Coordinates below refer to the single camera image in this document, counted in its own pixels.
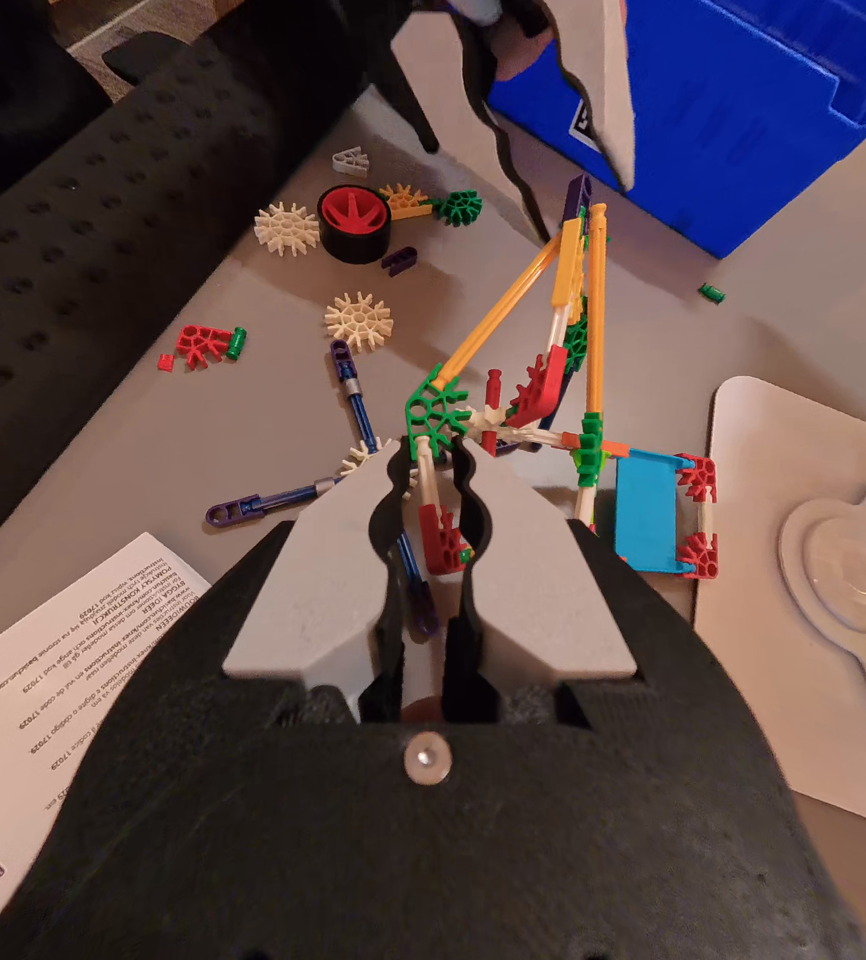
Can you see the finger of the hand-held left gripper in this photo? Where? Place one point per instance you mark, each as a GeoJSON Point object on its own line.
{"type": "Point", "coordinates": [598, 67]}
{"type": "Point", "coordinates": [440, 52]}

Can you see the clear suction dome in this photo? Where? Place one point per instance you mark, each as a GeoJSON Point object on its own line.
{"type": "Point", "coordinates": [853, 574]}

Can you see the pale wedge connector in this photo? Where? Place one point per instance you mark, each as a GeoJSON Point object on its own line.
{"type": "Point", "coordinates": [364, 161]}

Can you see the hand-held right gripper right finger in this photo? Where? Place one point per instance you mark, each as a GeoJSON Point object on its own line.
{"type": "Point", "coordinates": [553, 600]}

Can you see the small green clip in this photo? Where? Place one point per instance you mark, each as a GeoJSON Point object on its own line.
{"type": "Point", "coordinates": [712, 293]}

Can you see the colourful toy construction model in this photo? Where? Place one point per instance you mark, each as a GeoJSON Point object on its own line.
{"type": "Point", "coordinates": [643, 510]}

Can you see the black wheel red hub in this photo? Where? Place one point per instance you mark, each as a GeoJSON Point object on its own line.
{"type": "Point", "coordinates": [354, 210]}

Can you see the green round connector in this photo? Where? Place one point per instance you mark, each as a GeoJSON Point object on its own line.
{"type": "Point", "coordinates": [457, 208]}

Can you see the purple clip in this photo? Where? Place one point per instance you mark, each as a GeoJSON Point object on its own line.
{"type": "Point", "coordinates": [401, 260]}

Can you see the blue plastic bin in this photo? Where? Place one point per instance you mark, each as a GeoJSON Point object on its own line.
{"type": "Point", "coordinates": [740, 112]}

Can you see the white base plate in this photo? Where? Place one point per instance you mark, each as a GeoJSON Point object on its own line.
{"type": "Point", "coordinates": [748, 675]}

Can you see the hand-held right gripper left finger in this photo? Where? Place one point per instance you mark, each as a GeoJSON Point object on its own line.
{"type": "Point", "coordinates": [305, 600]}

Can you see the black perforated panel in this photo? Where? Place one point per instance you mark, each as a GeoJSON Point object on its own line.
{"type": "Point", "coordinates": [103, 262]}

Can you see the white snowflake connector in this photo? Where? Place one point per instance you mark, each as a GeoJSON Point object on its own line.
{"type": "Point", "coordinates": [277, 221]}
{"type": "Point", "coordinates": [348, 313]}

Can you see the red connector with green clip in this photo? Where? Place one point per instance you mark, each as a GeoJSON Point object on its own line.
{"type": "Point", "coordinates": [200, 345]}

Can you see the instruction booklet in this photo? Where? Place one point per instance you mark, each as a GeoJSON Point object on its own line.
{"type": "Point", "coordinates": [28, 712]}

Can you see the blue rod cross assembly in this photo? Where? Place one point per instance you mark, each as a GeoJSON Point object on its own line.
{"type": "Point", "coordinates": [353, 388]}

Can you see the yellow fan connector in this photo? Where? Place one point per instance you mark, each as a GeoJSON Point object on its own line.
{"type": "Point", "coordinates": [407, 202]}

